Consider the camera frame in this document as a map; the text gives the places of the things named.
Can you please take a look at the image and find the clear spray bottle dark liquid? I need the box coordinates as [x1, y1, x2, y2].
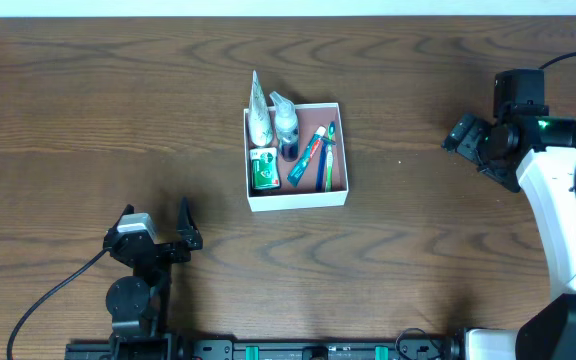
[270, 91, 299, 162]

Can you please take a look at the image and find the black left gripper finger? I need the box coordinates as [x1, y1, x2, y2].
[109, 203, 135, 235]
[176, 197, 203, 249]

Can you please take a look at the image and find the blue disposable razor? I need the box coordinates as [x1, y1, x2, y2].
[316, 138, 329, 192]

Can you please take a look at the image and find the white cardboard box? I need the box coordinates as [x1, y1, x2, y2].
[243, 103, 349, 212]

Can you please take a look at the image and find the green white toothbrush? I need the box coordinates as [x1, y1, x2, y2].
[324, 121, 336, 192]

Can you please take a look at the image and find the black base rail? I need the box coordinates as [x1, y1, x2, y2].
[64, 335, 463, 360]

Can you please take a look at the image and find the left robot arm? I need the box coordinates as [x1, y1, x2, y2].
[103, 199, 203, 359]

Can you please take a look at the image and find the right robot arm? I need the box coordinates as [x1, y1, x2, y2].
[442, 114, 576, 359]

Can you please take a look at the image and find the green soap packet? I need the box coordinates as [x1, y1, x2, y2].
[249, 147, 280, 190]

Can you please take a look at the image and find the green toothpaste tube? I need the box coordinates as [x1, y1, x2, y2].
[287, 126, 327, 187]

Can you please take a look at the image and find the white cosmetic tube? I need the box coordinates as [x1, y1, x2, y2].
[248, 71, 274, 147]

